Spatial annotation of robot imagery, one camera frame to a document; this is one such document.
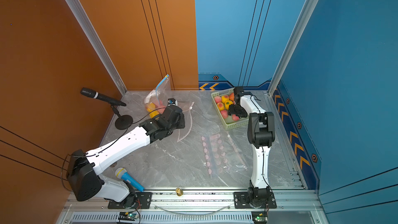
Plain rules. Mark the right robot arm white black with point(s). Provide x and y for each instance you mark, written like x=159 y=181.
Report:
x=261 y=135

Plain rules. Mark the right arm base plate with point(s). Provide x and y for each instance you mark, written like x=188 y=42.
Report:
x=245 y=200

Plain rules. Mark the orange red wrinkled peach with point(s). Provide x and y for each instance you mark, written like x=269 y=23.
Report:
x=232 y=97

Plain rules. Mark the green plastic fruit basket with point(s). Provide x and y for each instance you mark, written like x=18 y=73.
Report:
x=228 y=123

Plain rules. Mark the pink peach basket corner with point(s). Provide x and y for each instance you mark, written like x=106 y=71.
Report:
x=217 y=99

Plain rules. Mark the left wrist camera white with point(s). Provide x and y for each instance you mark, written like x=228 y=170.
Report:
x=172 y=101

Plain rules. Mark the green circuit board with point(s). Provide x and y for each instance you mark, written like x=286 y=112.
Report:
x=128 y=217
x=259 y=217

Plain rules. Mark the brass knob on rail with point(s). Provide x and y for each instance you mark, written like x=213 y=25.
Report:
x=179 y=192

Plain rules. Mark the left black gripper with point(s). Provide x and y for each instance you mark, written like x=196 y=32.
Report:
x=182 y=123

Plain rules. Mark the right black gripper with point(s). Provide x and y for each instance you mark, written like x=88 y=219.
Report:
x=231 y=111

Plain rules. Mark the black microphone on stand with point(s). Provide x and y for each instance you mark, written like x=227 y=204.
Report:
x=122 y=122

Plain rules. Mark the left green circuit board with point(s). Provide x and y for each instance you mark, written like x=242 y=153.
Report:
x=128 y=217

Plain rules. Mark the right green circuit board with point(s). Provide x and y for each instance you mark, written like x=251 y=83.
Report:
x=259 y=217

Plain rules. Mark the pink-dotted zip bag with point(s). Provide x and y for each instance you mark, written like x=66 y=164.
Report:
x=221 y=155
x=187 y=112

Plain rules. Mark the small yellow pink peach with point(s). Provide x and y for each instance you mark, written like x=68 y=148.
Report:
x=220 y=106

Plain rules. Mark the aluminium front rail frame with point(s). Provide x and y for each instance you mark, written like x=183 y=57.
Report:
x=199 y=206

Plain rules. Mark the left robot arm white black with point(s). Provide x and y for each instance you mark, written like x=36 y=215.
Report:
x=85 y=169

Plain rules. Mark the yellow peach pink spot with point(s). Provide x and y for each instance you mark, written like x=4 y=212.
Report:
x=225 y=98

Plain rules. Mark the clear blue-zipper zip bag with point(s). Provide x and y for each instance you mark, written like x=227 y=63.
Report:
x=160 y=94

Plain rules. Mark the pale pink peach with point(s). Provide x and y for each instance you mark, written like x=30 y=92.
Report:
x=235 y=118

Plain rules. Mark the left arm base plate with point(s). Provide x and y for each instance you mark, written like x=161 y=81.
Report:
x=138 y=200

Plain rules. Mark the blue handheld microphone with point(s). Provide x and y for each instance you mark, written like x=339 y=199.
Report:
x=122 y=173

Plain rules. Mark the pink peach with leaf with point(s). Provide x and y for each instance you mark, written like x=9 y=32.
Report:
x=224 y=114

